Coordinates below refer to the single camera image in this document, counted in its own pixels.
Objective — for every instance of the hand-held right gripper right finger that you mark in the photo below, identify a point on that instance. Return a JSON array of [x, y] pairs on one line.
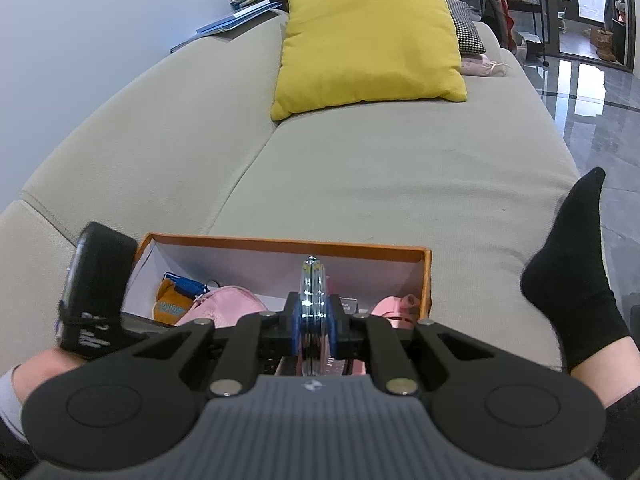
[[334, 327]]

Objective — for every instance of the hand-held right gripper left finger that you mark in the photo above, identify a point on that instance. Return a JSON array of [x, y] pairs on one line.
[[295, 325]]

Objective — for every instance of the round silver compact mirror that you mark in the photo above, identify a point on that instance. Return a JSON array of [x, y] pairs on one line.
[[312, 290]]

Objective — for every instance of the pink phone holder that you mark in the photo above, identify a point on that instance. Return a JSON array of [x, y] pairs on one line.
[[392, 307]]

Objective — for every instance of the orange cardboard box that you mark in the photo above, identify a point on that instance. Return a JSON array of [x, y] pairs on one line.
[[280, 262]]

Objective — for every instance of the pink fabric pouch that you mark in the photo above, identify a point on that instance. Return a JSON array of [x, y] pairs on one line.
[[225, 302]]

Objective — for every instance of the person's left forearm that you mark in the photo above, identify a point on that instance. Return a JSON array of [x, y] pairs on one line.
[[42, 375]]

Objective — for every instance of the beige sofa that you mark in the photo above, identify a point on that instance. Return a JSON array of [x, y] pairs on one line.
[[350, 170]]

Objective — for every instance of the person's right leg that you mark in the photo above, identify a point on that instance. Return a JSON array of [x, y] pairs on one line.
[[575, 285]]

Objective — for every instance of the yellow cushion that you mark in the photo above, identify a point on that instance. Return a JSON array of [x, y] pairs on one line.
[[370, 40]]

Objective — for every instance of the blue folder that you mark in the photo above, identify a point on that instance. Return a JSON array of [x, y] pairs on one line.
[[230, 22]]

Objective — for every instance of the pink cloth bundle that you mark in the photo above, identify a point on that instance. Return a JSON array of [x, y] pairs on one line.
[[482, 66]]

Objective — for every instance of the houndstooth cushion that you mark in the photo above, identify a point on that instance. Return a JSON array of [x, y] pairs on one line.
[[465, 27]]

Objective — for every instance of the red garment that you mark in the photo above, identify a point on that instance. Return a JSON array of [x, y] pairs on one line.
[[500, 5]]

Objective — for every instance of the black metal rack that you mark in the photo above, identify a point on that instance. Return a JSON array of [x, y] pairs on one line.
[[542, 10]]

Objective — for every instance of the brown bag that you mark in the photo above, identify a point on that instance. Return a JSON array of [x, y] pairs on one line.
[[602, 42]]

